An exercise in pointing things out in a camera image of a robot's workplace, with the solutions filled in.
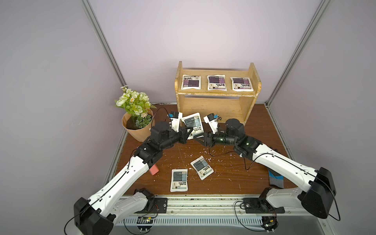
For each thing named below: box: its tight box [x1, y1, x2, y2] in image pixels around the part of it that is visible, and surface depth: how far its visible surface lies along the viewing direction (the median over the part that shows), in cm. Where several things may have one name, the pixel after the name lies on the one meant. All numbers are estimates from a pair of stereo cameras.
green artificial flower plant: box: [114, 85, 157, 129], surface depth 85 cm
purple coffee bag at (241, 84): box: [230, 76, 254, 92], surface depth 70 cm
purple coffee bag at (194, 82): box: [181, 74, 202, 90], surface depth 72 cm
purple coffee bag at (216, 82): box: [207, 74, 228, 92], surface depth 71 cm
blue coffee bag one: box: [181, 112, 205, 140], surface depth 71 cm
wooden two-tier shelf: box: [174, 61, 262, 125], surface depth 73 cm
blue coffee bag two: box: [189, 155, 215, 181], surface depth 87 cm
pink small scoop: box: [148, 164, 160, 176], surface depth 85 cm
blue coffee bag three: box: [170, 168, 188, 192], surface depth 83 cm
